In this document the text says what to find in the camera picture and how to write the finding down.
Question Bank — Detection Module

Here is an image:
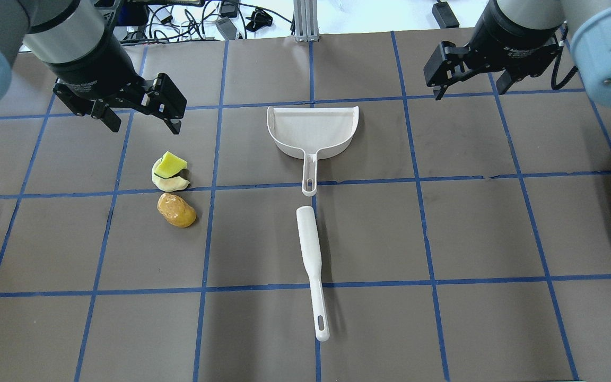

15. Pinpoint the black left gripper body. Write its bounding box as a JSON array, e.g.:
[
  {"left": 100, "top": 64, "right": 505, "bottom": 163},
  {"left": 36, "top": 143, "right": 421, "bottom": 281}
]
[{"left": 53, "top": 50, "right": 148, "bottom": 116}]

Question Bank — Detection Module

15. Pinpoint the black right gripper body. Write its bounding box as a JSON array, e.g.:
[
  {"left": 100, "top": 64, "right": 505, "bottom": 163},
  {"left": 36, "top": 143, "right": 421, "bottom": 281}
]
[{"left": 457, "top": 24, "right": 558, "bottom": 80}]

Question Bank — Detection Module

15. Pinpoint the yellow green sponge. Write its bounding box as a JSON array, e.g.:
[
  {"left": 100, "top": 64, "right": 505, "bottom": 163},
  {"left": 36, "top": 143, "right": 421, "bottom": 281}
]
[{"left": 152, "top": 151, "right": 188, "bottom": 179}]

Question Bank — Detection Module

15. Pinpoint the pale banana peel piece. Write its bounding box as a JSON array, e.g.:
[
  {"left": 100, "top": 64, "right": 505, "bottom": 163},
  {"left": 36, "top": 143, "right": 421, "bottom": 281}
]
[{"left": 151, "top": 171, "right": 190, "bottom": 193}]

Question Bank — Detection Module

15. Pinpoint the brown potato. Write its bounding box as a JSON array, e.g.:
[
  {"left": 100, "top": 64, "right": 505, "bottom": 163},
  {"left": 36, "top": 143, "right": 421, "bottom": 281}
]
[{"left": 156, "top": 193, "right": 197, "bottom": 228}]

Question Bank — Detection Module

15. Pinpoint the white plastic dustpan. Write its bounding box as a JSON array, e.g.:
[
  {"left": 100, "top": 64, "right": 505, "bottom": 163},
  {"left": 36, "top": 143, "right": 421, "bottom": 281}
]
[{"left": 266, "top": 106, "right": 360, "bottom": 197}]

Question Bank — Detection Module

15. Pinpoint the white hand brush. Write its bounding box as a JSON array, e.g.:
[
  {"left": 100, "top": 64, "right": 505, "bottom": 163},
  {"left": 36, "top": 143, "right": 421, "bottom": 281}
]
[{"left": 296, "top": 206, "right": 330, "bottom": 342}]

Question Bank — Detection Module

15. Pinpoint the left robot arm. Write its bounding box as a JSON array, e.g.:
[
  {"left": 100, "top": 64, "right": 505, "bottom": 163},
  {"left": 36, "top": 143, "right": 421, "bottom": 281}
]
[{"left": 0, "top": 1, "right": 187, "bottom": 135}]

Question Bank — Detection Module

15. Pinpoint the black power brick top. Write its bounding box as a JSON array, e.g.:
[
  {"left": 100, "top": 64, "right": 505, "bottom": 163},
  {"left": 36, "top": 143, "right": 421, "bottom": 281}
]
[{"left": 431, "top": 1, "right": 460, "bottom": 29}]

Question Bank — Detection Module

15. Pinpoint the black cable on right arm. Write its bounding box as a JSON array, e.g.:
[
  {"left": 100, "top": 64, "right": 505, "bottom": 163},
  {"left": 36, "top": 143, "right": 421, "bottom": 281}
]
[{"left": 551, "top": 27, "right": 582, "bottom": 91}]

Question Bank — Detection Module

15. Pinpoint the aluminium frame post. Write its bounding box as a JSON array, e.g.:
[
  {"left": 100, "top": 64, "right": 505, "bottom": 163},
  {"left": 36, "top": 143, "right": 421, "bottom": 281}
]
[{"left": 293, "top": 0, "right": 320, "bottom": 42}]

